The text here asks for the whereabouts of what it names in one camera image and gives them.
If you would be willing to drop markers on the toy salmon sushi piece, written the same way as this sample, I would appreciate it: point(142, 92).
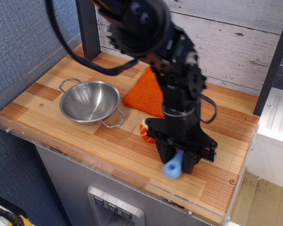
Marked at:
point(143, 132)

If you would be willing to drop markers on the black yellow object bottom left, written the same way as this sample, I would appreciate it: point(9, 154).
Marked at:
point(12, 219)

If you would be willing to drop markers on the orange knitted cloth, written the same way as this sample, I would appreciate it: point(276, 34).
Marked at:
point(146, 95)

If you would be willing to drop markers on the stainless steel two-handled bowl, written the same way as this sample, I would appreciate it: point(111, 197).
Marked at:
point(89, 102)

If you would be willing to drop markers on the black vertical post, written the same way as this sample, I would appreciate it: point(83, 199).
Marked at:
point(270, 77)
point(88, 27)

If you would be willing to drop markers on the black right vertical post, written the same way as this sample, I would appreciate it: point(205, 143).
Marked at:
point(270, 77)

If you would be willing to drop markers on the silver dispenser button panel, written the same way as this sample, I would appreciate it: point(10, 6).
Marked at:
point(109, 210)

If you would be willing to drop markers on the black left vertical post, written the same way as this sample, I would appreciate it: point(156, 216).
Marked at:
point(88, 27)

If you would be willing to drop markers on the white plastic toy sink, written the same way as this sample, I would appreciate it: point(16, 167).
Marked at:
point(265, 157)

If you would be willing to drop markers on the grey toy fridge cabinet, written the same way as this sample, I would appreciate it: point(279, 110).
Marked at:
point(71, 181)

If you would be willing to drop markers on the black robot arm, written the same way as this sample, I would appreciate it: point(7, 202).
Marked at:
point(143, 30)

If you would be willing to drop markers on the clear acrylic table guard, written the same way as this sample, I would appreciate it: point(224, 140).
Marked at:
point(29, 106)

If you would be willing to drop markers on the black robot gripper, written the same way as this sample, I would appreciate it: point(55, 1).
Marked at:
point(183, 133)

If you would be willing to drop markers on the blue grey toy scoop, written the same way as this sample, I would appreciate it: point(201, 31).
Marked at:
point(173, 168)

